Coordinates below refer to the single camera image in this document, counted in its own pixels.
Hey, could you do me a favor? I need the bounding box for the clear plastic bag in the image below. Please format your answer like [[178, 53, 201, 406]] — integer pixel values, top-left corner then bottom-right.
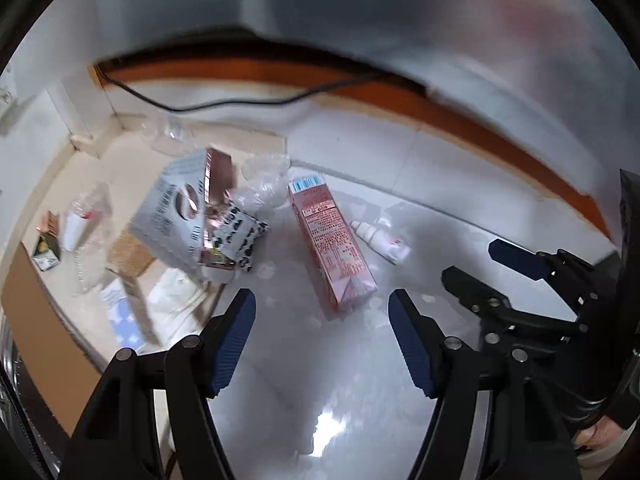
[[95, 0, 640, 211]]

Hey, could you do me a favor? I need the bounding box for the white paper bag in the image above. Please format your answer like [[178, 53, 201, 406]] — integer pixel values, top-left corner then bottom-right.
[[145, 267, 211, 346]]

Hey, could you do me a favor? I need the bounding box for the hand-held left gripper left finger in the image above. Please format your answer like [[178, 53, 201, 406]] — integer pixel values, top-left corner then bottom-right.
[[59, 288, 257, 480]]

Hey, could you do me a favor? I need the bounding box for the black and white patterned packet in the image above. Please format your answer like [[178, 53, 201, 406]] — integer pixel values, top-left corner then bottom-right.
[[200, 200, 271, 274]]

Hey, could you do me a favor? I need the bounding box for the pink drink carton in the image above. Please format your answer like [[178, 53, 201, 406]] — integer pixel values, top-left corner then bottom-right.
[[287, 175, 379, 313]]

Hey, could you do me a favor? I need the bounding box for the crumpled clear plastic wrap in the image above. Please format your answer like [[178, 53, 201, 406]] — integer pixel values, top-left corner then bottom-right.
[[235, 152, 292, 211]]

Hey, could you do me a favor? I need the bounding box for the white and pink carton box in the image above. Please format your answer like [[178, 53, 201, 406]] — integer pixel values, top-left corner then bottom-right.
[[129, 147, 239, 284]]

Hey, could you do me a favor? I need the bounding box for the small brown cardboard piece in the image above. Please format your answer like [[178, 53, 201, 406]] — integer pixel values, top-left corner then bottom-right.
[[107, 232, 156, 279]]

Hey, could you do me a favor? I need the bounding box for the person's right hand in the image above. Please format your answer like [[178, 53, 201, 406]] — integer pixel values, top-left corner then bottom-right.
[[572, 412, 626, 456]]

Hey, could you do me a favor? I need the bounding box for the black cable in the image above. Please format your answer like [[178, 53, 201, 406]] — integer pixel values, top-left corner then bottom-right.
[[97, 62, 387, 112]]

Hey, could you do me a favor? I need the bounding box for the brown cardboard sheet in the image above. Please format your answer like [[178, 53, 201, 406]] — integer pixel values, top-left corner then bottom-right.
[[0, 242, 104, 441]]

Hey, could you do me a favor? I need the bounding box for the white paper cup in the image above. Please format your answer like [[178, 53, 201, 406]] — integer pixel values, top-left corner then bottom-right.
[[61, 210, 96, 252]]

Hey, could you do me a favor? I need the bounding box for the white dropper bottle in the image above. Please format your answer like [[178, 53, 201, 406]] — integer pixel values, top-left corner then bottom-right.
[[349, 220, 412, 264]]

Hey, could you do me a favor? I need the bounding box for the blue and white packet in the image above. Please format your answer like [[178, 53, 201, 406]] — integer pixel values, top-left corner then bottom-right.
[[100, 277, 151, 349]]

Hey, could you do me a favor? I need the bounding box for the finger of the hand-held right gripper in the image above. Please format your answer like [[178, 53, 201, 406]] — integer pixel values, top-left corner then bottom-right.
[[441, 266, 591, 348], [488, 239, 618, 321]]

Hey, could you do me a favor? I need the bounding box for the orange wooden window frame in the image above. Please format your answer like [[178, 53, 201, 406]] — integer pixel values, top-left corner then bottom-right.
[[92, 55, 619, 244]]

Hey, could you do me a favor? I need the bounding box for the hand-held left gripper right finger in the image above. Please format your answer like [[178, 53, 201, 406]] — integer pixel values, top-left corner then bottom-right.
[[388, 288, 583, 480]]

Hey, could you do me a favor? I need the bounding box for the clear plastic tray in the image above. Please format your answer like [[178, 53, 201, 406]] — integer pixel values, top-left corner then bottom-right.
[[65, 182, 119, 297]]

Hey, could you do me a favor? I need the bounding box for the small green carton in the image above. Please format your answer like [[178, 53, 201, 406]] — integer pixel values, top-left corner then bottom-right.
[[31, 232, 64, 272]]

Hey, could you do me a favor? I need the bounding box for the clear plastic bottle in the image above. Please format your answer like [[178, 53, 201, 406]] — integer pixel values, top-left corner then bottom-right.
[[140, 115, 197, 157]]

